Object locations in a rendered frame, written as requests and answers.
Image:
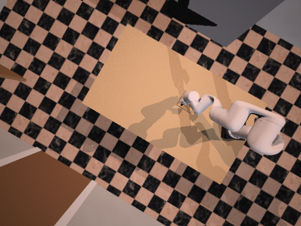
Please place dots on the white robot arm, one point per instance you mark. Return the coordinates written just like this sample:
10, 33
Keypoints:
259, 137

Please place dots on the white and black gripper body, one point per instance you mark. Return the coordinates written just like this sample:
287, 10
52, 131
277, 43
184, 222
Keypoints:
182, 101

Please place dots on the brown square mat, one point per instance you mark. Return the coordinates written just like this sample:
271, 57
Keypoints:
187, 107

